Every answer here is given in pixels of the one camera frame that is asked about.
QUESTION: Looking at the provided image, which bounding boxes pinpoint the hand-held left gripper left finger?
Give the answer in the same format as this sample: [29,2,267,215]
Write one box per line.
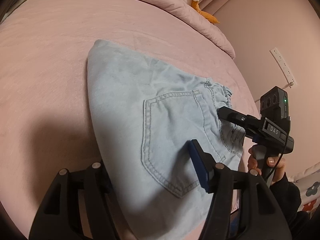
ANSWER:
[29,162,125,240]

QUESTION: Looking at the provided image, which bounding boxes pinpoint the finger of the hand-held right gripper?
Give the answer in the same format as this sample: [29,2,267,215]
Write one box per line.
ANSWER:
[217,106,265,131]
[244,127,263,145]

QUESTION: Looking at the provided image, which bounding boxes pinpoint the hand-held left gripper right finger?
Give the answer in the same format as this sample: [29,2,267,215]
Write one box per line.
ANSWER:
[188,139,293,240]

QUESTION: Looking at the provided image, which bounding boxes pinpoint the light blue denim pants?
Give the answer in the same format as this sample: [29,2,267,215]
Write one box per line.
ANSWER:
[86,39,247,240]

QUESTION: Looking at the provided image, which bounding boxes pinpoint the person's right forearm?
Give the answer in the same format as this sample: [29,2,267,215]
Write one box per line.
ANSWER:
[269,172,311,240]

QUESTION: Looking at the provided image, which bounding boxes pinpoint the person's right hand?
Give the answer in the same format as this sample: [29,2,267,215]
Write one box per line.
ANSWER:
[247,148,287,183]

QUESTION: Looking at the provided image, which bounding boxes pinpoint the white power strip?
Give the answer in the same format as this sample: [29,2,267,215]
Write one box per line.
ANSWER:
[269,47,298,88]

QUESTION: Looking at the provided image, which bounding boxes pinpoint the flower patterned pillow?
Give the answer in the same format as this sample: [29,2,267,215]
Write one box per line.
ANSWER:
[292,162,320,220]

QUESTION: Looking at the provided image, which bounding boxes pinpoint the pink bed sheet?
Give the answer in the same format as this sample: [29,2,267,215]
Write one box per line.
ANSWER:
[0,0,263,240]

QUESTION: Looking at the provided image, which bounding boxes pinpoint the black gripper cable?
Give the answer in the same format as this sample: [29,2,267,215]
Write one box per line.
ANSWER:
[266,130,288,183]

